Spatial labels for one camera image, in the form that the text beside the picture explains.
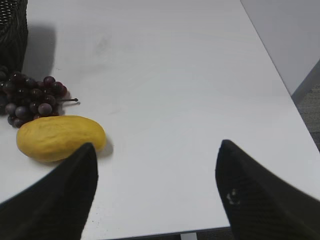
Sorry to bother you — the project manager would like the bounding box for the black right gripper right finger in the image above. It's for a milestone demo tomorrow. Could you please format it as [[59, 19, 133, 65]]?
[[215, 139, 320, 240]]

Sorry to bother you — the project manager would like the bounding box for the yellow mango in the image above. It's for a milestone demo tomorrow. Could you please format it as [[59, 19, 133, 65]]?
[[16, 115, 107, 162]]

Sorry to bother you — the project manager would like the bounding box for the black wicker basket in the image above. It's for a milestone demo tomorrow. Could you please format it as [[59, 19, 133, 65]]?
[[0, 0, 29, 73]]

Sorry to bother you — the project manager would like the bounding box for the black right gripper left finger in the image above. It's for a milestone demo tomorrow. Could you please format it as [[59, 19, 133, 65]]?
[[0, 143, 98, 240]]

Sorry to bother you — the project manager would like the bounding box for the purple grape bunch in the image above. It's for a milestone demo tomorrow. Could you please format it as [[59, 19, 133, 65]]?
[[0, 65, 79, 129]]

